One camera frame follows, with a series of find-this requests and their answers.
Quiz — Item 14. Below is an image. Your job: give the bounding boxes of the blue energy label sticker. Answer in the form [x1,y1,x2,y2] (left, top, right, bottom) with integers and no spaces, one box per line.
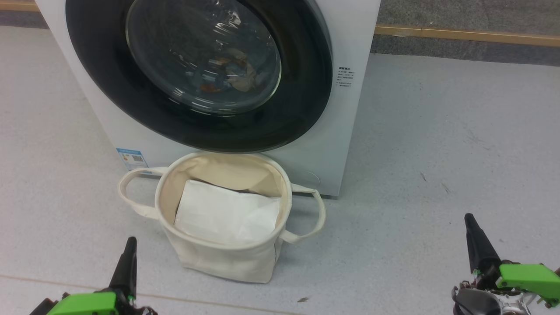
[116,148,151,175]

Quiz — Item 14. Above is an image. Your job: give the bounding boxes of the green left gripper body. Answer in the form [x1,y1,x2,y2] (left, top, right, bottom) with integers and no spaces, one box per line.
[46,292,157,315]

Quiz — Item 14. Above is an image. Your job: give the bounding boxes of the washing machine door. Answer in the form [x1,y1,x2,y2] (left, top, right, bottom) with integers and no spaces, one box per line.
[65,0,334,154]

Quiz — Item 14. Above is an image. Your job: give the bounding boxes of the blue patterned garment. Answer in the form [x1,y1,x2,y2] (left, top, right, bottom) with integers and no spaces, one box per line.
[199,48,267,95]

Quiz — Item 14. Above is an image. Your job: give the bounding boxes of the small printed text label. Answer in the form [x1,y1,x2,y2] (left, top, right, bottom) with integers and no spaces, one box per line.
[337,66,356,88]

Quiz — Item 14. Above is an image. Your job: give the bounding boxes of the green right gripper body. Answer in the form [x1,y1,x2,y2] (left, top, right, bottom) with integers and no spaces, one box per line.
[475,263,560,307]

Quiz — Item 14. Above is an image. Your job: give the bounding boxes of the white front-load washing machine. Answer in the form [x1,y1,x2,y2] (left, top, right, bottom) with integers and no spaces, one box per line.
[35,0,381,197]

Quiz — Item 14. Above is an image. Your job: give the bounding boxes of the white folded cloth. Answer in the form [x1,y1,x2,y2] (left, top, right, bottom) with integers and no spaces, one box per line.
[174,179,282,245]

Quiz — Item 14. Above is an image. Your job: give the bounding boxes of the cream canvas laundry basket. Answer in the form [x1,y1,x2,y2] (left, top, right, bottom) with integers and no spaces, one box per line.
[117,151,326,284]

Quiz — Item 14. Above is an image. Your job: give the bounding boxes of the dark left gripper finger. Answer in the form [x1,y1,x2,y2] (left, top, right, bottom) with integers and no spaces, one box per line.
[109,237,137,299]

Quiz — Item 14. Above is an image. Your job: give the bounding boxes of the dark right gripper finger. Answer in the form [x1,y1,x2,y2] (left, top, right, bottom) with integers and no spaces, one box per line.
[465,213,502,275]

